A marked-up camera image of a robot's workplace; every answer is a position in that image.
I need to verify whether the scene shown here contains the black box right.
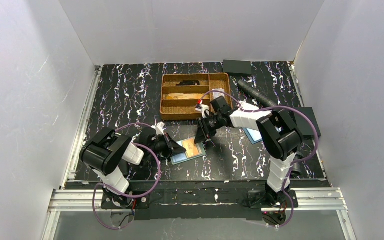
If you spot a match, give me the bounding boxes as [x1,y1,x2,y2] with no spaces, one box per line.
[292,106,322,139]

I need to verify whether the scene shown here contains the aluminium frame rail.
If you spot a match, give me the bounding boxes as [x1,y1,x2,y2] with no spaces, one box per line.
[42,62,355,240]

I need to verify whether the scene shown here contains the black flat box rear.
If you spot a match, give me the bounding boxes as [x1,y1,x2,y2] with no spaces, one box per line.
[223,59,252,75]

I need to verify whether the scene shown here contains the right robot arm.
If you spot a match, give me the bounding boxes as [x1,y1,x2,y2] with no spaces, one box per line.
[194,96,304,194]

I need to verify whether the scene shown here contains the purple cable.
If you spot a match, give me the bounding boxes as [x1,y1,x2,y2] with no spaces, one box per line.
[198,89,320,229]
[91,123,162,231]

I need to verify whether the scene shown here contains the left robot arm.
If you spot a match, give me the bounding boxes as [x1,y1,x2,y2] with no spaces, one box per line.
[79,122,187,197]

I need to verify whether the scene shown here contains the blue card holder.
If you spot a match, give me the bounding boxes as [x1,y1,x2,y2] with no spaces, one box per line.
[243,128,263,145]

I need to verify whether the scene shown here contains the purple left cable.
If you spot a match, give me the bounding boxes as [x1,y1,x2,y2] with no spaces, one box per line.
[91,123,162,231]

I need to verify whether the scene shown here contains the black object in tray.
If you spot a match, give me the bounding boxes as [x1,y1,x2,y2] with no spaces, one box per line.
[176,80,201,87]

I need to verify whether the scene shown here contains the silver VIP card upper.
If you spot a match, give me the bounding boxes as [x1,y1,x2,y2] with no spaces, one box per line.
[212,88,225,99]

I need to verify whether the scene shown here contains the woven brown organizer tray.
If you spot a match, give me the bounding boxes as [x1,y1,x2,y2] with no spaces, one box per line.
[160,73,231,121]

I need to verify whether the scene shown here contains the orange VIP credit card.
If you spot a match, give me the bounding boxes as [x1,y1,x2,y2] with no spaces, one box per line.
[181,138,203,159]

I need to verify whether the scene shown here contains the green card holder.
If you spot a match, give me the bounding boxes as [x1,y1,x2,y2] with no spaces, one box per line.
[170,137,206,165]

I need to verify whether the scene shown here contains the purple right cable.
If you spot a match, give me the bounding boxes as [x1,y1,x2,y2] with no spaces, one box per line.
[198,89,320,229]

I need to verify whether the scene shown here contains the tan cards in tray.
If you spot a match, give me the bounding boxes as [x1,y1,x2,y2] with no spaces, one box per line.
[164,93,204,100]

